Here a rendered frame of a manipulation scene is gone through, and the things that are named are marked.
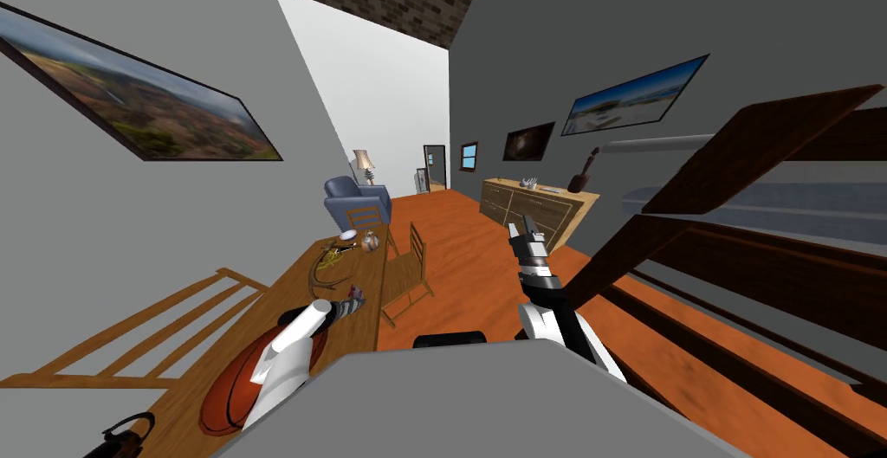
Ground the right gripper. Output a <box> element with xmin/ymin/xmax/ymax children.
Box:
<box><xmin>507</xmin><ymin>215</ymin><xmax>551</xmax><ymax>264</ymax></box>

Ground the light wood sideboard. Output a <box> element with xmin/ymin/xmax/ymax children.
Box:
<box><xmin>478</xmin><ymin>145</ymin><xmax>602</xmax><ymax>253</ymax></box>

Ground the wooden dining table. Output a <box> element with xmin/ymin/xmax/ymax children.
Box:
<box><xmin>138</xmin><ymin>230</ymin><xmax>391</xmax><ymax>458</ymax></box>

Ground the wooden slat-back chair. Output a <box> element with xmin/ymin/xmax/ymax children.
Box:
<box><xmin>0</xmin><ymin>267</ymin><xmax>270</xmax><ymax>391</ymax></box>
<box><xmin>379</xmin><ymin>221</ymin><xmax>437</xmax><ymax>330</ymax></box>
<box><xmin>345</xmin><ymin>204</ymin><xmax>386</xmax><ymax>233</ymax></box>

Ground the dark framed picture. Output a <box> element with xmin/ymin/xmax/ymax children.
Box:
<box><xmin>502</xmin><ymin>120</ymin><xmax>558</xmax><ymax>164</ymax></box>

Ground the blue armchair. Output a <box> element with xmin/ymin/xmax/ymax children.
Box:
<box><xmin>322</xmin><ymin>175</ymin><xmax>394</xmax><ymax>233</ymax></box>

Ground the dark framed doorway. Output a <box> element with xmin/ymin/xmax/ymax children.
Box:
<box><xmin>422</xmin><ymin>143</ymin><xmax>449</xmax><ymax>194</ymax></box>

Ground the beige shade floor lamp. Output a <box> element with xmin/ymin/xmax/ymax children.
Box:
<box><xmin>351</xmin><ymin>149</ymin><xmax>378</xmax><ymax>186</ymax></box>

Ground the orange basketball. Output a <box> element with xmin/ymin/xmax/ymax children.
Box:
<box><xmin>198</xmin><ymin>325</ymin><xmax>331</xmax><ymax>438</ymax></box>

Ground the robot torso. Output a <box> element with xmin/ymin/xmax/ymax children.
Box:
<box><xmin>213</xmin><ymin>331</ymin><xmax>751</xmax><ymax>458</ymax></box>

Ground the beach picture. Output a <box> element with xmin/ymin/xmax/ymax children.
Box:
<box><xmin>560</xmin><ymin>53</ymin><xmax>711</xmax><ymax>138</ymax></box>

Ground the black bag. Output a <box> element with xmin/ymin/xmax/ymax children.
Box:
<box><xmin>81</xmin><ymin>412</ymin><xmax>157</xmax><ymax>458</ymax></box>

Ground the large landscape picture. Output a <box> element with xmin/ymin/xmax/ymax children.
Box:
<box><xmin>0</xmin><ymin>1</ymin><xmax>285</xmax><ymax>164</ymax></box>

